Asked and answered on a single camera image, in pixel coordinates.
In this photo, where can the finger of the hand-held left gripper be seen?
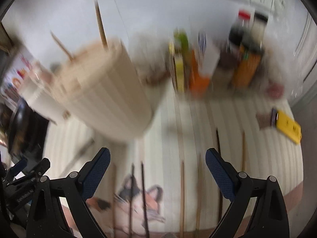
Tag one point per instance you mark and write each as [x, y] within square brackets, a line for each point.
[40, 165]
[19, 166]

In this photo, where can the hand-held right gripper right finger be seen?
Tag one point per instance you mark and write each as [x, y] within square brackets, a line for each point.
[218, 171]

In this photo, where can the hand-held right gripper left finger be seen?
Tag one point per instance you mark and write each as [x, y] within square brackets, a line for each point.
[99, 168]

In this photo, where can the beige ribbed chopstick holder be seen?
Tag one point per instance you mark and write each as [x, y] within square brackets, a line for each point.
[106, 96]

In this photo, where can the black wok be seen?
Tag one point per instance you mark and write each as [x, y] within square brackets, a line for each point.
[24, 129]

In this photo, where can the striped tablecloth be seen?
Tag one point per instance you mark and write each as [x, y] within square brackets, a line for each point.
[173, 133]

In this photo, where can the small brown card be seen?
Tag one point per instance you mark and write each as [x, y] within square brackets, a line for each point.
[263, 120]

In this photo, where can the white ribbed plastic rack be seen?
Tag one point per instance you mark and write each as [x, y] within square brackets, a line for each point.
[39, 96]

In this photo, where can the clear plastic tray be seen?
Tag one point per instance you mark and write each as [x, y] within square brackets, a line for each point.
[218, 90]

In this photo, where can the yellow utility knife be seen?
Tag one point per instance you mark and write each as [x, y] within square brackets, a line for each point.
[288, 126]

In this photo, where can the small red round object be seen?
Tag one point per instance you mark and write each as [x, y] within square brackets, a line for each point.
[275, 90]

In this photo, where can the colourful printed box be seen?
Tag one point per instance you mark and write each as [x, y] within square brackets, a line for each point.
[21, 67]

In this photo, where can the orange-labelled jar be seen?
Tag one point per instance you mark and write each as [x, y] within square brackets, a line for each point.
[247, 69]

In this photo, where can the yellow box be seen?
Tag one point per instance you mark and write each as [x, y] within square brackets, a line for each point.
[179, 72]

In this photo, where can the white and orange carton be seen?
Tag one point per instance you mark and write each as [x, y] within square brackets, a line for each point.
[205, 64]

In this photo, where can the clear plastic bag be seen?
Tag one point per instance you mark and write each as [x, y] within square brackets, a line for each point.
[151, 64]

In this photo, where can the green bottle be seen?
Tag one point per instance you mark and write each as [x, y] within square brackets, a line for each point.
[182, 41]

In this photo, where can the red-capped dark sauce bottle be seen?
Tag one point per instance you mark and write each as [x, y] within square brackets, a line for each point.
[236, 34]

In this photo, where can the black-capped clear bottle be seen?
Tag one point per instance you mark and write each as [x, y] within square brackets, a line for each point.
[258, 29]

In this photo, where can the wooden wall shelf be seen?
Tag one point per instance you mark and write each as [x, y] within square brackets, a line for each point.
[5, 37]

